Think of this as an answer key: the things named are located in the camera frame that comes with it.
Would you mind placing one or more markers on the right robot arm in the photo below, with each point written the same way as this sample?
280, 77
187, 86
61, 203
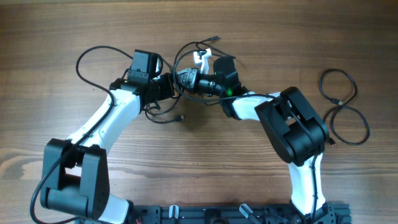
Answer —
294, 129

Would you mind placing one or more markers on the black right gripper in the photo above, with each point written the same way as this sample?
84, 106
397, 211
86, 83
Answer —
189, 79

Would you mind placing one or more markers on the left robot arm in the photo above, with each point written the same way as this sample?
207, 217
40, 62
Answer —
75, 178

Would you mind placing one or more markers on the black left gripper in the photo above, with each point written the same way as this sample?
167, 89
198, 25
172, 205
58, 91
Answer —
168, 91

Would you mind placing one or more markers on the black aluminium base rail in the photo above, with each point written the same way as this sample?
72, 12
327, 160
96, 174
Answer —
328, 213

